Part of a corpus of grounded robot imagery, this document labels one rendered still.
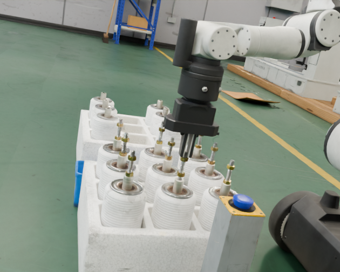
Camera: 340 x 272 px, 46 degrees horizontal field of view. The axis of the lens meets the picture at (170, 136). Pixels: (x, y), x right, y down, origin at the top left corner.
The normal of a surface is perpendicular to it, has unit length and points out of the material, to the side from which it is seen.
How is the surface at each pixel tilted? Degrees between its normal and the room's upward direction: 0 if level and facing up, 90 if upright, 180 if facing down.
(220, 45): 90
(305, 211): 45
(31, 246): 0
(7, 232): 0
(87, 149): 90
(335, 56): 90
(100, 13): 90
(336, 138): 79
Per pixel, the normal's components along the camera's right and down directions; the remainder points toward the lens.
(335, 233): 0.18, -0.94
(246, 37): -0.93, 0.04
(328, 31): 0.36, 0.15
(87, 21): 0.20, 0.33
